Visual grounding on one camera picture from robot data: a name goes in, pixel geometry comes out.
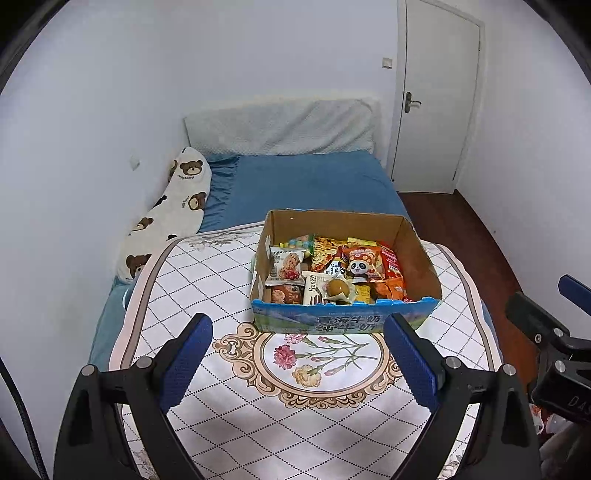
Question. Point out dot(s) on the colourful candy packet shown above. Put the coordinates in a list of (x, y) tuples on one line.
[(300, 242)]

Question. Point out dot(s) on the panda print snack packet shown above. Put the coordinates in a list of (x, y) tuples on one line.
[(362, 263)]

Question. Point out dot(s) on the cardboard box with blue front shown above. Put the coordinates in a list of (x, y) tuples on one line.
[(323, 323)]

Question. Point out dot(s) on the brown nut snack packet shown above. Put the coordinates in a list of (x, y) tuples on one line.
[(284, 294)]

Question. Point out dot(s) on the thin yellow snack packet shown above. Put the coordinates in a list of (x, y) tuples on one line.
[(362, 242)]

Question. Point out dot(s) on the white wall socket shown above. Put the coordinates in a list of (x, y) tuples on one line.
[(135, 163)]

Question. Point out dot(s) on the bear print bolster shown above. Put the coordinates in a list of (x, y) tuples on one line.
[(184, 194)]

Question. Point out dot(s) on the white and red plastic bag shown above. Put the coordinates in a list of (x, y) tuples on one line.
[(551, 422)]

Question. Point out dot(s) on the small red snack packet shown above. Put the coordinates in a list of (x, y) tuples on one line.
[(385, 245)]

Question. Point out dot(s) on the blue bed with headboard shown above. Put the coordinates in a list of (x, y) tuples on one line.
[(314, 184)]

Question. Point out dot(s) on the white light switch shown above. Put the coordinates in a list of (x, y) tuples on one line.
[(387, 62)]

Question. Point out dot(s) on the white door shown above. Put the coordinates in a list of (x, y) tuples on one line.
[(438, 92)]

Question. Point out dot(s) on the printed blanket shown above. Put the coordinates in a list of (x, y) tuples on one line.
[(207, 286)]

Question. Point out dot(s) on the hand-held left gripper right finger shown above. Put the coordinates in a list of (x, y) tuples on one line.
[(411, 364)]

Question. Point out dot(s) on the oat cookie packet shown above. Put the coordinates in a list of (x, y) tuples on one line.
[(286, 264)]

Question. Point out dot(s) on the orange patterned snack bag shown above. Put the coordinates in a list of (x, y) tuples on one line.
[(328, 251)]

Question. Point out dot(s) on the orange snack packet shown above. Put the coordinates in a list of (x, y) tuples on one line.
[(395, 290)]

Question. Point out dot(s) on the black and white snack packet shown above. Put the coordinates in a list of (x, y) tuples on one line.
[(336, 268)]

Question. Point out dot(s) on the braised egg clear packet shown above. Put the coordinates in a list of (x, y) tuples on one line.
[(337, 288)]

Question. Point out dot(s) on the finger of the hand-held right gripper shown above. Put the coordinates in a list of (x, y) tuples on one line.
[(575, 293), (535, 318)]

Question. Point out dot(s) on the white chocolate wafer packet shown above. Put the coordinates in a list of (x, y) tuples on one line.
[(313, 288)]

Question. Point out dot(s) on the tall red snack packet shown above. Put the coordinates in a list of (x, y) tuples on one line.
[(392, 264)]

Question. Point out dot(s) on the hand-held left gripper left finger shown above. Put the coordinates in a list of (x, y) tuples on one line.
[(184, 364)]

